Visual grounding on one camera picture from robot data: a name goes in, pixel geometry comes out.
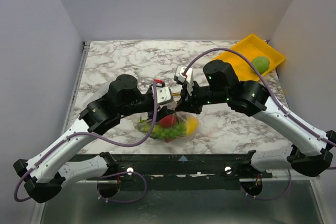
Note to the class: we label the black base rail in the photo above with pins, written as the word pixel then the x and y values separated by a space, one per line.
pixel 189 171

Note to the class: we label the yellow toy mango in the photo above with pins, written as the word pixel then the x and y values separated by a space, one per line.
pixel 191 125

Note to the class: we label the green toy cabbage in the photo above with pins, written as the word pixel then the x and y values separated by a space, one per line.
pixel 261 63

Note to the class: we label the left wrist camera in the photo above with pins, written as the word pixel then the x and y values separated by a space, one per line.
pixel 161 92

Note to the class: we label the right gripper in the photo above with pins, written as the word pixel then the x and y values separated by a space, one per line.
pixel 189 100

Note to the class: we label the clear zip top bag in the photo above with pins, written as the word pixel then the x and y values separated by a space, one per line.
pixel 181 116

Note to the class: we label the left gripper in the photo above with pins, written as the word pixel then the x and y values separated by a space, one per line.
pixel 153 108

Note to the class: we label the red toy tomato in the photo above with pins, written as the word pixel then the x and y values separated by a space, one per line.
pixel 168 121

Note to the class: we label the green toy grapes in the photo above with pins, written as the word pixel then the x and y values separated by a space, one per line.
pixel 169 133

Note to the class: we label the toy green onion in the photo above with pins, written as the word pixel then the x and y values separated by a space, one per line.
pixel 144 125

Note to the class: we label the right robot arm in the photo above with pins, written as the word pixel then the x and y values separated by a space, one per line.
pixel 309 153

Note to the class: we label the yellow plastic tray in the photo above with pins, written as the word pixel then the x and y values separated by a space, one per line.
pixel 253 48

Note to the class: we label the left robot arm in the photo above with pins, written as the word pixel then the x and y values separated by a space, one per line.
pixel 43 176

